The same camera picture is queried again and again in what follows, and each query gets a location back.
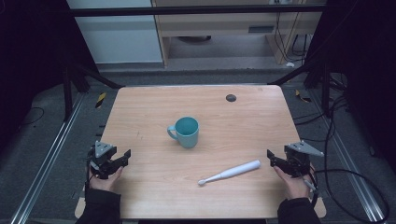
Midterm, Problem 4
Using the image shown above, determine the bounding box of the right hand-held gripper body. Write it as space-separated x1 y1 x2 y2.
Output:
283 140 325 178

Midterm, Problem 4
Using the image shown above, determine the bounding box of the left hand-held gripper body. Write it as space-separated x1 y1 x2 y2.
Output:
88 140 118 180

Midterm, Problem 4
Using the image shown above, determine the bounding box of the white electric toothbrush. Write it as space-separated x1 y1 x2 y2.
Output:
197 160 262 187

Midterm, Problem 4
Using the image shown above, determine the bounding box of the teal cup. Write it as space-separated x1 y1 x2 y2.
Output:
166 116 200 149

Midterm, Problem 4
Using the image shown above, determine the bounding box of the person's left hand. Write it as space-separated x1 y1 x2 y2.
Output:
88 165 125 192

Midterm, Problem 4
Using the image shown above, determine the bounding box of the person's right hand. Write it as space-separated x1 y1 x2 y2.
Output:
273 165 316 201

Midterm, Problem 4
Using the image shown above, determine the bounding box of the yellow black tape strip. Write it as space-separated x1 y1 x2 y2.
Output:
294 89 313 104
94 91 107 109

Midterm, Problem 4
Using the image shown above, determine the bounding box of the black metal stand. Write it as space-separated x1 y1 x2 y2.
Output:
267 58 332 119
61 60 126 123

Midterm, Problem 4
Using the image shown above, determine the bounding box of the black curtain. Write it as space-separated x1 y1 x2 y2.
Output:
303 0 396 175
0 0 101 150

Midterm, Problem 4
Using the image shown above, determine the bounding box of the white cabinet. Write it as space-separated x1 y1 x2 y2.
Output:
65 0 164 65

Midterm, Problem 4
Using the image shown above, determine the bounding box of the light wooden desk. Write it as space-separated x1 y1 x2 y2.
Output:
151 0 328 67

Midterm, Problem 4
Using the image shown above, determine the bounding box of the grey cable plug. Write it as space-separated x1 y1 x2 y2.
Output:
302 176 319 194

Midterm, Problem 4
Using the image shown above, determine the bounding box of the aluminium floor rail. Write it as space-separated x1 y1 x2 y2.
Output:
9 92 87 224
309 89 388 224

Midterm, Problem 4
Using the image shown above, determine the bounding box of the bundle of black floor cables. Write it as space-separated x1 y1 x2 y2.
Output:
292 73 351 144

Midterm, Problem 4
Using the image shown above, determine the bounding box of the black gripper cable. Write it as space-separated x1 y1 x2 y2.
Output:
309 169 390 224

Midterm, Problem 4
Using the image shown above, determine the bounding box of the black horizontal frame bar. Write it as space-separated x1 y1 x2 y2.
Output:
69 4 327 18

